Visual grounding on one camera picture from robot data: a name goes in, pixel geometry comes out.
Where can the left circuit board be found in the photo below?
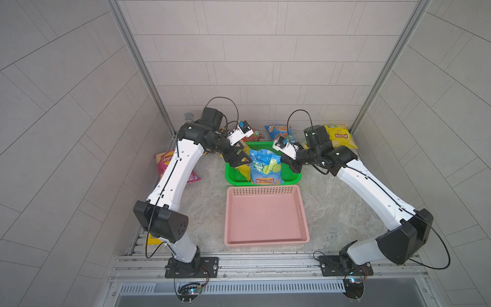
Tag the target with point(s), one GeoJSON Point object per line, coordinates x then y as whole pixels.
{"type": "Point", "coordinates": [189, 292]}

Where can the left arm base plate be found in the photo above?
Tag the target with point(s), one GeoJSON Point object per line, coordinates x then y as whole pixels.
{"type": "Point", "coordinates": [199, 267]}

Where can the pink plastic basket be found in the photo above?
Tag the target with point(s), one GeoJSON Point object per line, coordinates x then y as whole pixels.
{"type": "Point", "coordinates": [265, 215]}

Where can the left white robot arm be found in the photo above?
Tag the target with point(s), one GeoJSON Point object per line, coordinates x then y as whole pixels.
{"type": "Point", "coordinates": [159, 215]}

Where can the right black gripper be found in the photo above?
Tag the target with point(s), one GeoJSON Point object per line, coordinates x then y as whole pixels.
{"type": "Point", "coordinates": [295, 167]}

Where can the right circuit board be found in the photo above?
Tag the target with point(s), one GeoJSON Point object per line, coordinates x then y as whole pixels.
{"type": "Point", "coordinates": [354, 289]}

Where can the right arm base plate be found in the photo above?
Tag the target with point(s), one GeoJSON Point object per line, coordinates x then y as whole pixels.
{"type": "Point", "coordinates": [341, 264]}

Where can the yellow lay's chip bag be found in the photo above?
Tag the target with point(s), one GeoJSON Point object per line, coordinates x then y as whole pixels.
{"type": "Point", "coordinates": [340, 136]}
{"type": "Point", "coordinates": [242, 172]}

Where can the green plastic basket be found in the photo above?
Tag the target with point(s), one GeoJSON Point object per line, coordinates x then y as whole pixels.
{"type": "Point", "coordinates": [288, 177]}

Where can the red Lay's chip bag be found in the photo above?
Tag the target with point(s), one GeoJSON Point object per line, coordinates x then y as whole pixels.
{"type": "Point", "coordinates": [257, 136]}

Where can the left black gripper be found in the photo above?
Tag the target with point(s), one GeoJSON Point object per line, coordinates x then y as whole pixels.
{"type": "Point", "coordinates": [233, 160]}

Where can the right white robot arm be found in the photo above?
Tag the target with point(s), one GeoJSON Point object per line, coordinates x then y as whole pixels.
{"type": "Point", "coordinates": [407, 228]}

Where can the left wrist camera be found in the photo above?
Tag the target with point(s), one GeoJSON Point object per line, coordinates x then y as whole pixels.
{"type": "Point", "coordinates": [242, 130]}

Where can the yellow triangular stand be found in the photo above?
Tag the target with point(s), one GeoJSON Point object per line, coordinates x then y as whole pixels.
{"type": "Point", "coordinates": [153, 241]}

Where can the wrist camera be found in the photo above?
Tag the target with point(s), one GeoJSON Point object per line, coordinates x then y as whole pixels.
{"type": "Point", "coordinates": [242, 130]}
{"type": "Point", "coordinates": [286, 146]}

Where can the yellow Lay's chip bag front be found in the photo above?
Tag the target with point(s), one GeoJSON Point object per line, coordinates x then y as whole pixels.
{"type": "Point", "coordinates": [242, 172]}

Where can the circuit board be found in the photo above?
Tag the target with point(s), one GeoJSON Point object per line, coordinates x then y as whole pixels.
{"type": "Point", "coordinates": [189, 292]}
{"type": "Point", "coordinates": [354, 289]}

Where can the pink Lay's chip bag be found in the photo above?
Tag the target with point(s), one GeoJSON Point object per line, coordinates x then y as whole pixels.
{"type": "Point", "coordinates": [163, 161]}

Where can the light blue Lay's chip bag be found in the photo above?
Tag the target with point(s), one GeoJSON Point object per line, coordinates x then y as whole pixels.
{"type": "Point", "coordinates": [265, 168]}

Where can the blue tomato Lay's chip bag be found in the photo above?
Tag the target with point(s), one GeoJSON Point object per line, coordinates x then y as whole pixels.
{"type": "Point", "coordinates": [275, 131]}

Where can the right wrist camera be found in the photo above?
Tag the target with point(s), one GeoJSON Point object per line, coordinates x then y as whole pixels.
{"type": "Point", "coordinates": [286, 146]}

